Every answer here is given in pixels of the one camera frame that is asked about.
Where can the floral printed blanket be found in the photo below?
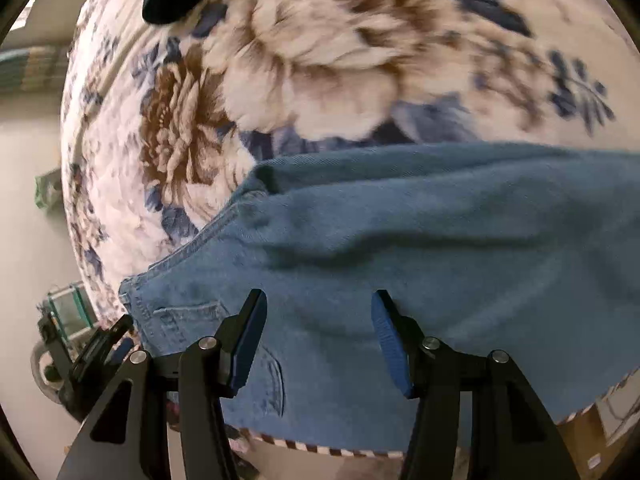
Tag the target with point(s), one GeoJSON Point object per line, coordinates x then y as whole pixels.
{"type": "Point", "coordinates": [325, 60]}

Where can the blue denim pants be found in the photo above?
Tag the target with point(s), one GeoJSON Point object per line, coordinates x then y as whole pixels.
{"type": "Point", "coordinates": [400, 240]}

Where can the grey striped curtain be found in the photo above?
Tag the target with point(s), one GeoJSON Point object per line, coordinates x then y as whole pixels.
{"type": "Point", "coordinates": [32, 67]}

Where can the green rack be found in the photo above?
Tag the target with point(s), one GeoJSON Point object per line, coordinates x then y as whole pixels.
{"type": "Point", "coordinates": [70, 305]}

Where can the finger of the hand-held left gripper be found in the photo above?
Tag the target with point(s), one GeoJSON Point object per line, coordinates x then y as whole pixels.
{"type": "Point", "coordinates": [107, 337]}

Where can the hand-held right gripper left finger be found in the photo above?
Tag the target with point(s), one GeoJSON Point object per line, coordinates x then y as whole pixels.
{"type": "Point", "coordinates": [247, 332]}

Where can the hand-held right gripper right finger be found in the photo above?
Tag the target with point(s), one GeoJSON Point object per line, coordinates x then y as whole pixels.
{"type": "Point", "coordinates": [387, 340]}

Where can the cardboard box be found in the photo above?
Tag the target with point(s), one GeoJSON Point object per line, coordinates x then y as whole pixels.
{"type": "Point", "coordinates": [585, 435]}

